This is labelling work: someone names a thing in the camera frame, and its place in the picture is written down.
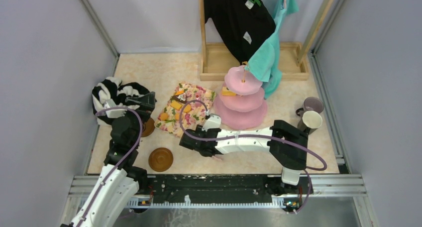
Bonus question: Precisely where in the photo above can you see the black t-shirt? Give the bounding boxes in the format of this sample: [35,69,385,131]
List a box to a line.
[204,0,276,63]

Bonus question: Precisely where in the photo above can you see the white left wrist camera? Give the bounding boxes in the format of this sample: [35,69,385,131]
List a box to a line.
[103,99,126,118]

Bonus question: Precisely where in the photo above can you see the yellow cake slice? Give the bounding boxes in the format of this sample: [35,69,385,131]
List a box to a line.
[221,86,237,97]

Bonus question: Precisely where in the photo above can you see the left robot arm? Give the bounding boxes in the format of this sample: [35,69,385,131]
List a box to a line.
[67,92,156,227]

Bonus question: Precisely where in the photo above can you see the floral serving tray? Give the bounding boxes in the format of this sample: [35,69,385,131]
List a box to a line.
[155,82,216,137]

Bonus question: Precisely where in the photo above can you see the round ridged biscuit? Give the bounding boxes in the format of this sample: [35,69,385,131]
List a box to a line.
[183,104,192,113]

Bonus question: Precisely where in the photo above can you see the grey mug with white interior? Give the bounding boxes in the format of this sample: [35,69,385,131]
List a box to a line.
[297,111,323,134]

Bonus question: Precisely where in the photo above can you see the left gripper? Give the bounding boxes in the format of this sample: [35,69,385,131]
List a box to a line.
[119,92,155,147]

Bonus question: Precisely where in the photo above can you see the rectangular yellow biscuit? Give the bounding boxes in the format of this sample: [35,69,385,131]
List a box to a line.
[170,100,183,110]

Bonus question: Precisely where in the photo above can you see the purple mug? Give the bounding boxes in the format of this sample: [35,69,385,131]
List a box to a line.
[296,97,325,116]

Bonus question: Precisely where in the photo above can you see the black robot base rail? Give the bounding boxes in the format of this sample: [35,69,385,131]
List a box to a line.
[127,174,314,214]

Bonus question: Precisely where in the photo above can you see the black and white striped cloth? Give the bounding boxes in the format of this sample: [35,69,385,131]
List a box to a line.
[92,77,151,123]

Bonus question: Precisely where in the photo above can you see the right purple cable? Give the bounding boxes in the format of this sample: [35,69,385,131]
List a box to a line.
[178,99,328,215]

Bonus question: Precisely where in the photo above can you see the pink three-tier cake stand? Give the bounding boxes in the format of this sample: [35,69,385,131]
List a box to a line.
[213,64,268,130]

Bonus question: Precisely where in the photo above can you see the chocolate cake slice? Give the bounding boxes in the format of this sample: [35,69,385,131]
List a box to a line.
[171,93,187,104]

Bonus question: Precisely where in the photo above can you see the brown wooden coaster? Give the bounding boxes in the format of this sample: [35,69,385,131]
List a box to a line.
[141,117,155,137]
[148,147,174,172]

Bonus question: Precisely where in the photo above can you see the orange fish shaped biscuit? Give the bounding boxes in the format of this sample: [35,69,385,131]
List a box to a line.
[175,90,185,96]

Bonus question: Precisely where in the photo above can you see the flower shaped biscuit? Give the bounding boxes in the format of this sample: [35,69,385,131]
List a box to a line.
[159,113,169,121]

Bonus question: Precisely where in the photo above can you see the teal t-shirt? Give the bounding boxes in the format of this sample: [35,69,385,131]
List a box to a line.
[245,0,299,99]

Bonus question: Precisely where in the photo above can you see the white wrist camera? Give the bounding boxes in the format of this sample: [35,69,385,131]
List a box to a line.
[103,99,126,118]
[202,113,221,131]

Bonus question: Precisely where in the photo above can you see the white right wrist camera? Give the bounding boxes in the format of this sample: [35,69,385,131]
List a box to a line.
[202,113,221,131]

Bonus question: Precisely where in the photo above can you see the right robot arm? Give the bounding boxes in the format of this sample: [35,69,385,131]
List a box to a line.
[179,120,308,193]

